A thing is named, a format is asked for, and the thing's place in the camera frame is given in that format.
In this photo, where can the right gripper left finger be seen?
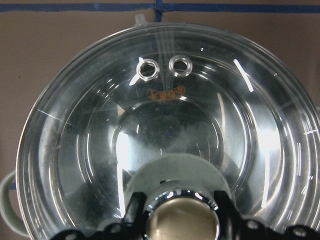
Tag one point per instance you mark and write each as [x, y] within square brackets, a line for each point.
[128, 228]

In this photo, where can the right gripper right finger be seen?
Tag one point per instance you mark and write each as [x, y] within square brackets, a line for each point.
[232, 226]

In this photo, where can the glass pot lid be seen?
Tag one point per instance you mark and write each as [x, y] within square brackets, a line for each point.
[165, 130]

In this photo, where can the pale green cooking pot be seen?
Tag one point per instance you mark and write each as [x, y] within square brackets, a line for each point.
[10, 200]

